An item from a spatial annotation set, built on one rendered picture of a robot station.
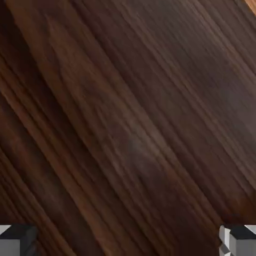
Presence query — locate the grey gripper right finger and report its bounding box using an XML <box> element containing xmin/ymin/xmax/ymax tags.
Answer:
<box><xmin>218</xmin><ymin>223</ymin><xmax>256</xmax><ymax>256</ymax></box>

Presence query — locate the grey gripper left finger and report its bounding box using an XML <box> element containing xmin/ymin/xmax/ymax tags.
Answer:
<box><xmin>0</xmin><ymin>223</ymin><xmax>39</xmax><ymax>256</ymax></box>

